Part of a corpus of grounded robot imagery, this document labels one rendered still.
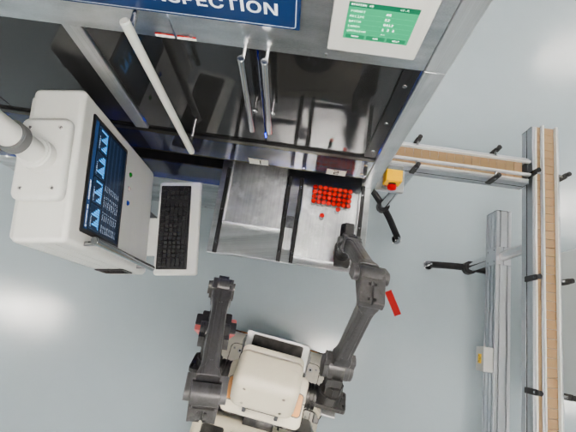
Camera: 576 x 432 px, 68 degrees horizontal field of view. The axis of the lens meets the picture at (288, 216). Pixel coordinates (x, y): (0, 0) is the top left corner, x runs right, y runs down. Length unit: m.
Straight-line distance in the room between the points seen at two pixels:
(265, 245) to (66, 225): 0.87
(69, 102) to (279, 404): 1.14
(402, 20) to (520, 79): 2.72
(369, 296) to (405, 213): 1.77
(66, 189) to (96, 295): 1.65
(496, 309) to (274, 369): 1.38
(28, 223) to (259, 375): 0.82
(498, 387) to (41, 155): 2.17
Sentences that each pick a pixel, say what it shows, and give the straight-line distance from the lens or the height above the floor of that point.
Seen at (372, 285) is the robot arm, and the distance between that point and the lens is 1.28.
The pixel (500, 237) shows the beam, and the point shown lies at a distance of 2.56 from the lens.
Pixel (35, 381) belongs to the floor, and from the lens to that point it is 3.16.
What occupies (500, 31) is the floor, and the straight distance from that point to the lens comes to 3.89.
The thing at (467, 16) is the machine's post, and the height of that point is 2.01.
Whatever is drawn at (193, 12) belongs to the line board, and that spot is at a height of 1.92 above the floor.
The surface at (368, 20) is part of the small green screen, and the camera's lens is 1.05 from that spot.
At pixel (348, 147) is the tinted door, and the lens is 1.67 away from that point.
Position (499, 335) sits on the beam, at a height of 0.55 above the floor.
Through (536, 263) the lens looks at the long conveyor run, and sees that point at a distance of 2.16.
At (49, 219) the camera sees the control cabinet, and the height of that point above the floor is 1.55.
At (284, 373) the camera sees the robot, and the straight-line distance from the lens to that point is 1.42.
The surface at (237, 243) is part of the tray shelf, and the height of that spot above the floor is 0.88.
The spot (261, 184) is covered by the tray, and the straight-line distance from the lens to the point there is 2.00.
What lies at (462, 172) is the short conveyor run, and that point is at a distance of 2.13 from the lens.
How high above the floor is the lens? 2.77
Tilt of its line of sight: 75 degrees down
